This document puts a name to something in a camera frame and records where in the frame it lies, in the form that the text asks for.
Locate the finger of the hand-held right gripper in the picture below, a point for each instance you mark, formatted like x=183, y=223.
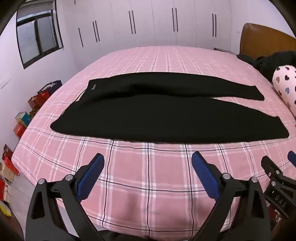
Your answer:
x=269, y=165
x=292, y=157

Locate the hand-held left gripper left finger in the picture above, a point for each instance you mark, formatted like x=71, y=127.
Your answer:
x=92, y=173

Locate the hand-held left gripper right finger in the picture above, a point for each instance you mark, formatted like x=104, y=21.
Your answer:
x=205, y=176

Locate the black pants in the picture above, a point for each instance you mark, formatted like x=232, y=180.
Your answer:
x=161, y=115

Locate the pink plaid bed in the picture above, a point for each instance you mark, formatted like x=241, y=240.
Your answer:
x=148, y=185

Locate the heart print pillow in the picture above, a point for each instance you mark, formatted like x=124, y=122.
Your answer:
x=285, y=85

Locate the pile of red gift boxes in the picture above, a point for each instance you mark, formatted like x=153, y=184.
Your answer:
x=20, y=120

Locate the yellow packet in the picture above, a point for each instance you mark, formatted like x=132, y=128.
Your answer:
x=5, y=209

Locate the blue paper bag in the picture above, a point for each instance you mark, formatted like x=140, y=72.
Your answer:
x=55, y=85

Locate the black garment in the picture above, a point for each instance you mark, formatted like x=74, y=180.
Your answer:
x=272, y=62

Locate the brown wooden headboard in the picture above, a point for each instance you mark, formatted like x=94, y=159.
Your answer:
x=261, y=41

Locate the black framed window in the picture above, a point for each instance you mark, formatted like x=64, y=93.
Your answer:
x=34, y=39

